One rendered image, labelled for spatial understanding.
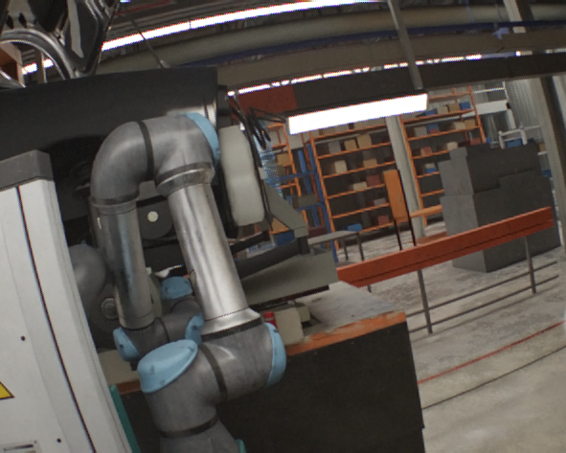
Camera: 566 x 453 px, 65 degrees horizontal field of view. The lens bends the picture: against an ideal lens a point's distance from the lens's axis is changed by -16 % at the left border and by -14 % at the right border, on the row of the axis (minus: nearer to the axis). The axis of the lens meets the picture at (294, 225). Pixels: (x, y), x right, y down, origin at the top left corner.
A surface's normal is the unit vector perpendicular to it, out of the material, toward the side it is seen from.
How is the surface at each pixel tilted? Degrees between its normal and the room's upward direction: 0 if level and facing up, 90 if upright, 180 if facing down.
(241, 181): 83
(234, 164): 95
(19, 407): 90
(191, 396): 92
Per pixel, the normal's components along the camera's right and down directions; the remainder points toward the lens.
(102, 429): 0.12, 0.03
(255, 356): 0.46, -0.24
